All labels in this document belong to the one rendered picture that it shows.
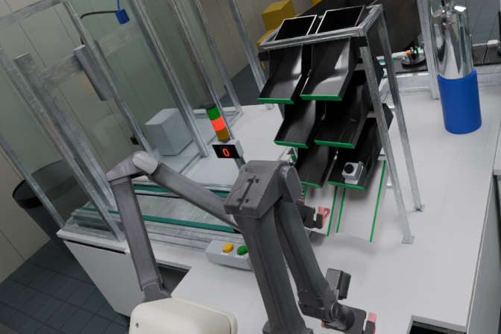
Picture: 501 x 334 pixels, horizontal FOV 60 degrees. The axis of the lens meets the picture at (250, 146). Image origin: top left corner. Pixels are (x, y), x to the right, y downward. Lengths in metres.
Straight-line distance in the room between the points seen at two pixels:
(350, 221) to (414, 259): 0.25
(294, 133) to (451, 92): 0.87
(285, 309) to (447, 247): 0.86
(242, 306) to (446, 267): 0.70
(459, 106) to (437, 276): 0.84
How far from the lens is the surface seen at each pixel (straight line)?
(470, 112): 2.12
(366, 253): 1.65
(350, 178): 1.37
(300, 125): 1.42
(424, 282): 1.54
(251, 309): 1.62
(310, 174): 1.49
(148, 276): 1.21
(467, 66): 2.04
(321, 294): 1.00
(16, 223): 4.56
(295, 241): 0.89
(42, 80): 2.32
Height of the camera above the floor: 2.03
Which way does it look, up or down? 27 degrees down
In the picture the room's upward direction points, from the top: 22 degrees counter-clockwise
